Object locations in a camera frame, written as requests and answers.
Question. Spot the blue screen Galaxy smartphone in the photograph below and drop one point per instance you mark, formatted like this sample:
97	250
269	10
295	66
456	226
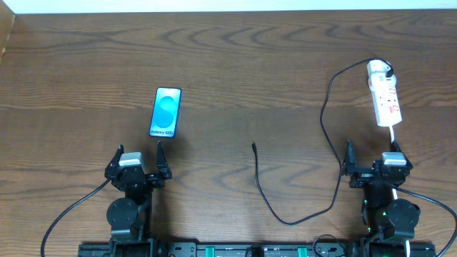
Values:
165	115

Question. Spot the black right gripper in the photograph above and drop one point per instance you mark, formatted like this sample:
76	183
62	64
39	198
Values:
371	173

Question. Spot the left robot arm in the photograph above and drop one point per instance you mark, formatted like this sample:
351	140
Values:
130	216

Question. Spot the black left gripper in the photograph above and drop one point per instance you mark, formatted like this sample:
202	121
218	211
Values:
143	177

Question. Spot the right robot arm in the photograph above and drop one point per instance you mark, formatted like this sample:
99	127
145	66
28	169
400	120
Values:
391	220

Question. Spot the white power strip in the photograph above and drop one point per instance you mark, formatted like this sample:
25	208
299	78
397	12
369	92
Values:
385	99

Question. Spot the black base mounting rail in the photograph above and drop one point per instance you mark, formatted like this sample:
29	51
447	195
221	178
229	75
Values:
189	249

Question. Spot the white USB charger plug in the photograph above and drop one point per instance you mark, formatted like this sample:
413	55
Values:
379	66

